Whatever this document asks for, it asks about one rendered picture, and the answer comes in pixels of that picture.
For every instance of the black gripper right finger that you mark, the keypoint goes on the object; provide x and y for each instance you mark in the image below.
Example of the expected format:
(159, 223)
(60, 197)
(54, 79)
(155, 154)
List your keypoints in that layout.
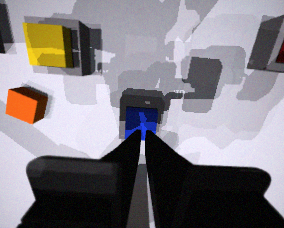
(173, 179)

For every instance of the orange block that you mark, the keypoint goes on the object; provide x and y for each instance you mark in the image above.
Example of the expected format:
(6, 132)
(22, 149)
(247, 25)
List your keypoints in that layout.
(26, 105)

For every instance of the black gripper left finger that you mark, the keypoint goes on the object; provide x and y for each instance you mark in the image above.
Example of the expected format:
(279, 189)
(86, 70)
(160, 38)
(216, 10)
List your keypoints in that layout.
(111, 177)

